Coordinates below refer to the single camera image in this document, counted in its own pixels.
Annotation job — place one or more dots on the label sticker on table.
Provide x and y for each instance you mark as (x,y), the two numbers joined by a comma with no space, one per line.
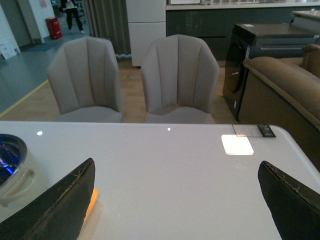
(253,130)

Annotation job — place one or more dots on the right beige upholstered chair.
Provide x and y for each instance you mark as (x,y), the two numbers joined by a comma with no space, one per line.
(179,79)

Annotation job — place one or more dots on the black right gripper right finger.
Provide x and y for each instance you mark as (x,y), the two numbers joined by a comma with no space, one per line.
(294,207)

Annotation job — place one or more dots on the dark grey kitchen counter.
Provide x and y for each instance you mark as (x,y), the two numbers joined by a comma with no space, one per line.
(214,22)

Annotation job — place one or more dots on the grey curtain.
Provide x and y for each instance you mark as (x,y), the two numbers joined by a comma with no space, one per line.
(108,19)

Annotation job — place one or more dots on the tan sofa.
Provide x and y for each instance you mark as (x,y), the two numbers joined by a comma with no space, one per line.
(285,92)

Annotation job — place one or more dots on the yellow corn cob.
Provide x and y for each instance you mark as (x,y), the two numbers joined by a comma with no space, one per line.
(92,203)

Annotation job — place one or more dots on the beige upholstered chair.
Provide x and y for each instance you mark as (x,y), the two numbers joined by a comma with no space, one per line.
(179,79)
(85,80)

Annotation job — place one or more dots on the white tall cabinet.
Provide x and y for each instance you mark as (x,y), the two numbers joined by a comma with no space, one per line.
(146,23)

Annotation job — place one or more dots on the walking person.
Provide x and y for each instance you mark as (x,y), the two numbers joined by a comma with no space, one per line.
(70,7)

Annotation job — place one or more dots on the cream electric cooking pot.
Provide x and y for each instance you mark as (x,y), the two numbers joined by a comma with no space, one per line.
(22,179)

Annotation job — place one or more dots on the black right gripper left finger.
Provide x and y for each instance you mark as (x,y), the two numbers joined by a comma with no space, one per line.
(58,213)

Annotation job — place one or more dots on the left beige upholstered chair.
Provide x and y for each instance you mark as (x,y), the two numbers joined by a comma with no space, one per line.
(85,80)

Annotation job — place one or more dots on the red fire extinguisher box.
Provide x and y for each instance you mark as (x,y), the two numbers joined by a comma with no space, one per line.
(54,28)

